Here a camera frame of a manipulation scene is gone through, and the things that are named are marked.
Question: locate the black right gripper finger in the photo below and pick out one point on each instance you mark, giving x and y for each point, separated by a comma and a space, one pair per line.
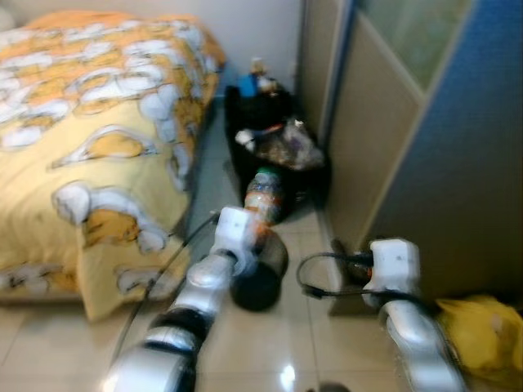
339, 260

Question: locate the plastic bottle with orange label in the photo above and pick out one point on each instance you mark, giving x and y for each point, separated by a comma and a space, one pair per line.
265, 196

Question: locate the yellow cartoon print blanket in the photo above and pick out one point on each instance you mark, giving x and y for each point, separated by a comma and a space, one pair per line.
98, 188

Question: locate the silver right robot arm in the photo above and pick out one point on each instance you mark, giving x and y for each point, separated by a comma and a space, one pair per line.
417, 335

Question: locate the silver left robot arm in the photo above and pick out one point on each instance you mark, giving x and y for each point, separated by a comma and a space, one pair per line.
204, 282

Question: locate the small black round bin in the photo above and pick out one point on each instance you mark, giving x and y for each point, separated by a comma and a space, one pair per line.
260, 286

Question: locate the crumpled clear plastic wrapper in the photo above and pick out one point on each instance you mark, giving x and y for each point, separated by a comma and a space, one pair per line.
290, 147

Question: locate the yellow plastic bag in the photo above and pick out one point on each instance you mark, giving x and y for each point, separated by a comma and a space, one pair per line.
482, 335

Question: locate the blue grey door panel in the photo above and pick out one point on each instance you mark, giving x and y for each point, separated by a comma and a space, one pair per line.
466, 163

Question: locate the small blue box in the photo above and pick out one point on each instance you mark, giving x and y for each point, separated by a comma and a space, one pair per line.
263, 84

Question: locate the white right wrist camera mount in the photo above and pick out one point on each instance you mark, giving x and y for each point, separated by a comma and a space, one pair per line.
396, 265

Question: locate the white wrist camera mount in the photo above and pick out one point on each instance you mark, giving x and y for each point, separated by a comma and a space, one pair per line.
396, 265
235, 233

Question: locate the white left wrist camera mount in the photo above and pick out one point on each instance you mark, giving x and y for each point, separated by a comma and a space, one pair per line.
235, 233

